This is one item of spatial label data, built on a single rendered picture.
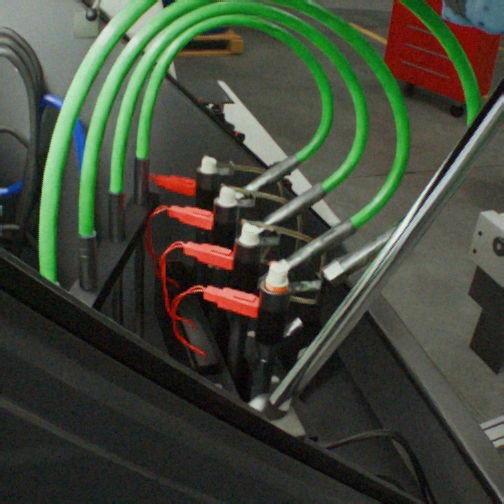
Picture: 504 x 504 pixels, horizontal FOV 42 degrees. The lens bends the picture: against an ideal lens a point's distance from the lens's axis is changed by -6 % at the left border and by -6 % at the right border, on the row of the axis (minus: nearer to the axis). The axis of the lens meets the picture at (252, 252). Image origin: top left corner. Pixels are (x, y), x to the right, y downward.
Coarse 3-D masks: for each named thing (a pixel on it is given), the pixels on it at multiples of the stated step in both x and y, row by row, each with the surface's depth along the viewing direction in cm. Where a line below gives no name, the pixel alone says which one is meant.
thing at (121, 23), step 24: (144, 0) 44; (408, 0) 50; (120, 24) 44; (432, 24) 51; (96, 48) 45; (456, 48) 53; (96, 72) 46; (72, 96) 46; (480, 96) 57; (72, 120) 47; (48, 168) 48; (48, 192) 49; (48, 216) 50; (48, 240) 51; (48, 264) 52
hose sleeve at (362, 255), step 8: (392, 224) 62; (384, 232) 62; (392, 232) 62; (368, 240) 63; (376, 240) 62; (384, 240) 62; (360, 248) 62; (368, 248) 62; (376, 248) 62; (344, 256) 63; (352, 256) 62; (360, 256) 62; (368, 256) 62; (344, 264) 62; (352, 264) 62; (360, 264) 62; (352, 272) 62
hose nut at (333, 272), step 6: (330, 264) 63; (336, 264) 62; (324, 270) 62; (330, 270) 62; (336, 270) 62; (342, 270) 62; (324, 276) 63; (330, 276) 62; (336, 276) 62; (342, 276) 62; (330, 282) 63; (336, 282) 62
